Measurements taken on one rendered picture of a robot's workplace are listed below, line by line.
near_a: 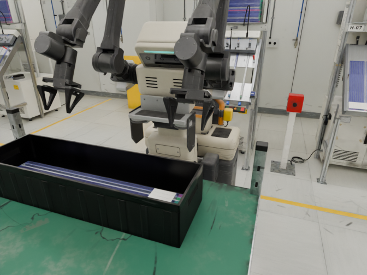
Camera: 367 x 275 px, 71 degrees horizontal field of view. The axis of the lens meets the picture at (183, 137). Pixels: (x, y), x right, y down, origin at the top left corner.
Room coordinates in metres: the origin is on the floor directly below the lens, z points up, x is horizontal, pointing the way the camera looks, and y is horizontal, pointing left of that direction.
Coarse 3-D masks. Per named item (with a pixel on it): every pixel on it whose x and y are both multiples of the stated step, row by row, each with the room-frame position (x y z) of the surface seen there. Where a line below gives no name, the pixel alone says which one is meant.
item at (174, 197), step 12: (36, 168) 0.64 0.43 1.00; (48, 168) 0.64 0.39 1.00; (60, 168) 0.64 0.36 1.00; (84, 180) 0.58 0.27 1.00; (96, 180) 0.58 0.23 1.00; (108, 180) 0.58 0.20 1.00; (132, 192) 0.53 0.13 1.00; (144, 192) 0.53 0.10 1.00; (156, 192) 0.53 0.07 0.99; (168, 192) 0.53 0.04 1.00
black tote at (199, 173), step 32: (0, 160) 0.64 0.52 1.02; (32, 160) 0.73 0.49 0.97; (64, 160) 0.70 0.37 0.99; (96, 160) 0.66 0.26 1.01; (128, 160) 0.62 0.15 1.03; (160, 160) 0.59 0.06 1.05; (0, 192) 0.56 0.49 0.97; (32, 192) 0.52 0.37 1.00; (64, 192) 0.49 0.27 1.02; (96, 192) 0.46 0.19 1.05; (192, 192) 0.47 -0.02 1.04; (96, 224) 0.46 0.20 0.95; (128, 224) 0.43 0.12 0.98; (160, 224) 0.41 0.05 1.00
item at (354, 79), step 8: (352, 64) 2.32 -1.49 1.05; (360, 64) 2.31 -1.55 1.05; (352, 72) 2.27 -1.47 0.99; (360, 72) 2.25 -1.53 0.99; (352, 80) 2.21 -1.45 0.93; (360, 80) 2.19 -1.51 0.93; (352, 88) 2.15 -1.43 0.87; (360, 88) 2.14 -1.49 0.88; (352, 96) 2.10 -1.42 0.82; (360, 96) 2.08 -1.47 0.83; (352, 104) 2.05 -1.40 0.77; (360, 104) 2.03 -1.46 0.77
